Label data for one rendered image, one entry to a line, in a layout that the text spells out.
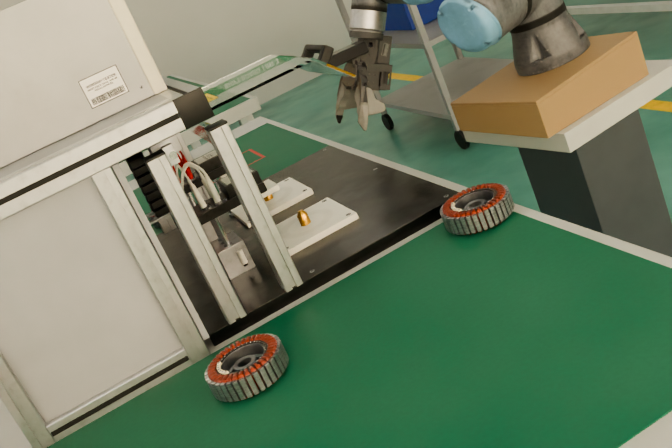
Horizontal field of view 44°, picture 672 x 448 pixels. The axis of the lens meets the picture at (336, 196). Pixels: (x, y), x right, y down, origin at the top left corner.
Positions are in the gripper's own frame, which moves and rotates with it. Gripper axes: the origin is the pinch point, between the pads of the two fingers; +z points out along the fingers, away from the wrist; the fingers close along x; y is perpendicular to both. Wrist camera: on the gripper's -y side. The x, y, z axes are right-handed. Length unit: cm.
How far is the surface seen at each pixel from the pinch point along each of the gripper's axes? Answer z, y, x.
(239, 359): 28, -36, -58
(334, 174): 9.9, -2.8, -1.9
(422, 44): -25, 105, 180
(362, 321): 22, -20, -61
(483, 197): 6, 4, -50
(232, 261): 22.0, -30.0, -27.4
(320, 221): 14.9, -14.2, -26.3
